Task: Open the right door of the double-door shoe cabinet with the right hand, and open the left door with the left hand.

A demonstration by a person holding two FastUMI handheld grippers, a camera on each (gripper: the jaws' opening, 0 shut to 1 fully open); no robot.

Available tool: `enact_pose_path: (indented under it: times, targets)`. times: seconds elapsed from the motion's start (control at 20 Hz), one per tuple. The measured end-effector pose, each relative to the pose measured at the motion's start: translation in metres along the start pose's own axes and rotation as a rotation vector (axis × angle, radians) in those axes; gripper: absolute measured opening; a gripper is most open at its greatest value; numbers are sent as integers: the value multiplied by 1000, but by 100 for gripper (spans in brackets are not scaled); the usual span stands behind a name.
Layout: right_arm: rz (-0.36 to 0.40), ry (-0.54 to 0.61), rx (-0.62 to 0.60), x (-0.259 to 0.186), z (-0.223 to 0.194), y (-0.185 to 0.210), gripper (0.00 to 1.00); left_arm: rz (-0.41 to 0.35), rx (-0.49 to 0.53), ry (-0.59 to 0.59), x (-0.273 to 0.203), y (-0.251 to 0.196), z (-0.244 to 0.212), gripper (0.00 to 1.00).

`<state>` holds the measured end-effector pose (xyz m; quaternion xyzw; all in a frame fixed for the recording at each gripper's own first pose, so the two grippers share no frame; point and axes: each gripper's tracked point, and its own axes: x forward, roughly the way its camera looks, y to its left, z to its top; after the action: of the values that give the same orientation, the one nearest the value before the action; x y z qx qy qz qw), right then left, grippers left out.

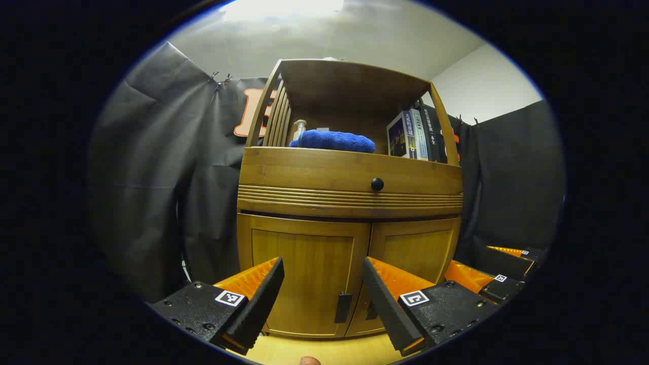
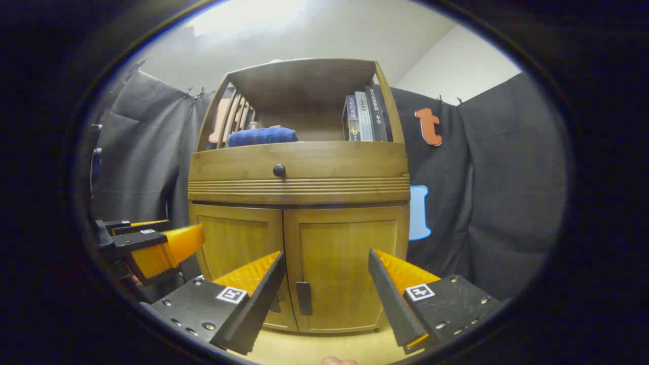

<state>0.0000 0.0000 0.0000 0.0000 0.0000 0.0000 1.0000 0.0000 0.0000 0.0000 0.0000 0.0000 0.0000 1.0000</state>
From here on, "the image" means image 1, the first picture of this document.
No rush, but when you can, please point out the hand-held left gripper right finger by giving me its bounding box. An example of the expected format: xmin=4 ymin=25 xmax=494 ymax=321
xmin=362 ymin=256 xmax=500 ymax=357

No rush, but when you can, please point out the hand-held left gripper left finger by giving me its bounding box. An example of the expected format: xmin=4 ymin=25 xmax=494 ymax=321
xmin=150 ymin=256 xmax=285 ymax=355

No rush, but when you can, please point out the wooden shoe cabinet door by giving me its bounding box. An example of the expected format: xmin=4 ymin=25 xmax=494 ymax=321
xmin=237 ymin=213 xmax=371 ymax=339
xmin=346 ymin=217 xmax=462 ymax=338

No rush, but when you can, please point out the wooden double-door shoe cabinet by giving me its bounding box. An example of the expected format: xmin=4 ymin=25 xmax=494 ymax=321
xmin=236 ymin=58 xmax=464 ymax=339

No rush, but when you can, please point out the wooden cabinet drawer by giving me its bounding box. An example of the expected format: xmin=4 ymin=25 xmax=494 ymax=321
xmin=237 ymin=147 xmax=464 ymax=218

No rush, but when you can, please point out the book with pale spine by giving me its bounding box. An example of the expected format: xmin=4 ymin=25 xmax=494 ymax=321
xmin=409 ymin=108 xmax=429 ymax=161

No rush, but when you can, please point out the black backdrop cloth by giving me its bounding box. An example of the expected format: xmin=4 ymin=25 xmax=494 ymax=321
xmin=87 ymin=41 xmax=566 ymax=305

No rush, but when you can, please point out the book with night city cover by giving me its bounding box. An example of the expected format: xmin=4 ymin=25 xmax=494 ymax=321
xmin=386 ymin=113 xmax=417 ymax=159

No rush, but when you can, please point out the blue folded towel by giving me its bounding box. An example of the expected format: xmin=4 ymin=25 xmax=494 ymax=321
xmin=289 ymin=129 xmax=377 ymax=154

